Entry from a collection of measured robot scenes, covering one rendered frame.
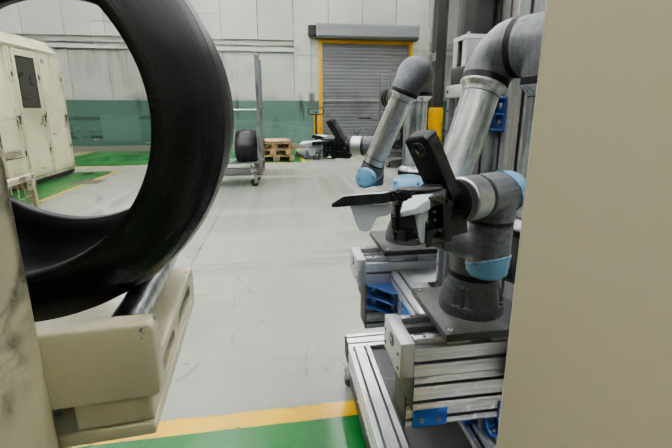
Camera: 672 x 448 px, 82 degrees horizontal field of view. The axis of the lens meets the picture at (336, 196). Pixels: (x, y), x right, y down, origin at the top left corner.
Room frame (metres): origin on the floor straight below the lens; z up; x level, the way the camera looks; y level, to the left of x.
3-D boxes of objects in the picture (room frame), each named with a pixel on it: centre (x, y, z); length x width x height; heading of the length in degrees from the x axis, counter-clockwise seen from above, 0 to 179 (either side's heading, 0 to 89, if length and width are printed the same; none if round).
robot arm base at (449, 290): (0.86, -0.33, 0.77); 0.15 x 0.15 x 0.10
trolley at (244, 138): (6.05, 1.82, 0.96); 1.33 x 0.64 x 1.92; 96
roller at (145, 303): (0.58, 0.31, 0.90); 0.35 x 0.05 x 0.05; 12
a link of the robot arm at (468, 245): (0.68, -0.27, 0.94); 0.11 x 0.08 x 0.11; 34
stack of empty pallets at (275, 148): (9.33, 1.48, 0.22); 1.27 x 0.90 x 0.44; 8
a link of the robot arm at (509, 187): (0.66, -0.28, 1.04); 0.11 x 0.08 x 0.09; 124
